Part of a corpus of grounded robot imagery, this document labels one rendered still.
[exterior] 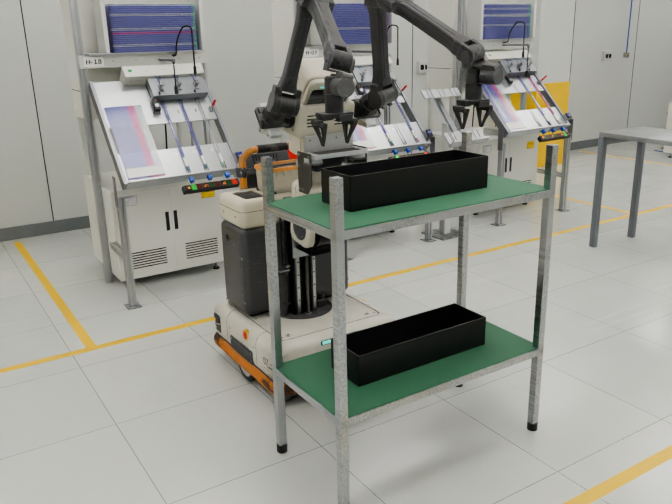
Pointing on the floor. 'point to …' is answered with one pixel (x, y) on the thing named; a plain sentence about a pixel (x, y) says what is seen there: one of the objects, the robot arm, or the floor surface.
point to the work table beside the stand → (634, 171)
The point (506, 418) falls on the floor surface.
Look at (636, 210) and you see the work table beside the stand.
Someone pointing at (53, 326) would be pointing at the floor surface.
